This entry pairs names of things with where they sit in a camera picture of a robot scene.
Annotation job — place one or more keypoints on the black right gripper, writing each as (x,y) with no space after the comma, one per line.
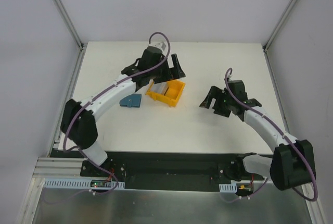
(217,102)

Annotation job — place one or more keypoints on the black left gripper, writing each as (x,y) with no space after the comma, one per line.
(166,70)

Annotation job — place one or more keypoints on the yellow plastic bin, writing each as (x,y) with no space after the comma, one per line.
(172,95)

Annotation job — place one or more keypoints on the blue leather card holder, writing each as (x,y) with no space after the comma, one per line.
(131,101)

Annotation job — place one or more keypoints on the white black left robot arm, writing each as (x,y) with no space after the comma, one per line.
(79,120)

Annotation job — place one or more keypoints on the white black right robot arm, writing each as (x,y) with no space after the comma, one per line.
(292,163)

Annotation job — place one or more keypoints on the stack of white cards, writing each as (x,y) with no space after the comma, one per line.
(160,88)

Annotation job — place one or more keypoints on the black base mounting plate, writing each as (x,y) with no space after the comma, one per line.
(169,171)

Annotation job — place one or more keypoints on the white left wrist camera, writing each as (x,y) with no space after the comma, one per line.
(160,45)

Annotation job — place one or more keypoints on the aluminium frame rail right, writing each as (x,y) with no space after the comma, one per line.
(282,20)

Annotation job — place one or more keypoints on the aluminium frame rail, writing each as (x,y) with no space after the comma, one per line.
(282,20)
(68,23)

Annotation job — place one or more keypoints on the white slotted cable duct right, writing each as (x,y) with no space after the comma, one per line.
(228,188)

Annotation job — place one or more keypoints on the white slotted cable duct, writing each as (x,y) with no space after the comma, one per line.
(228,188)
(83,184)

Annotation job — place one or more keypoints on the aluminium frame rail left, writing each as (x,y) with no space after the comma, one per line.
(68,23)

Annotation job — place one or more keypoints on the white slotted cable duct left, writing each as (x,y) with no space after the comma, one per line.
(83,184)

